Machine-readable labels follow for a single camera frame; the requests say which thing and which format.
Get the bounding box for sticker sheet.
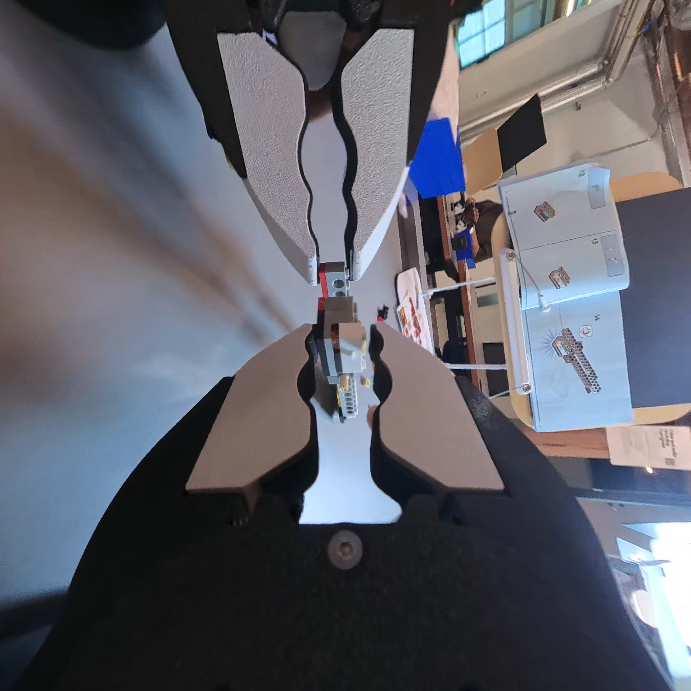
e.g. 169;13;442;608
397;302;433;346

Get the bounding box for instruction booklet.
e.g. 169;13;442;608
499;164;633;433

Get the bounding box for white book stand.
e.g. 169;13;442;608
396;130;691;433

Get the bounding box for grey lego beam frame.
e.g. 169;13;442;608
316;262;379;424

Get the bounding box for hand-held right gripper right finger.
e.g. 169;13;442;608
368;322;506;494

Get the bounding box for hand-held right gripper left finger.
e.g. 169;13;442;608
185;323;320;493

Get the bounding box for window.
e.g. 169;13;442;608
456;0;508;70

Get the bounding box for black square panel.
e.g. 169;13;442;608
496;94;547;171

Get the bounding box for silver ventilation pipe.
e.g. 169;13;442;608
459;0;667;138

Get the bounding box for white paper sheet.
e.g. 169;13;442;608
606;426;691;469

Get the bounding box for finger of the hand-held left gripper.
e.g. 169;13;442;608
336;27;416;281
216;31;322;286

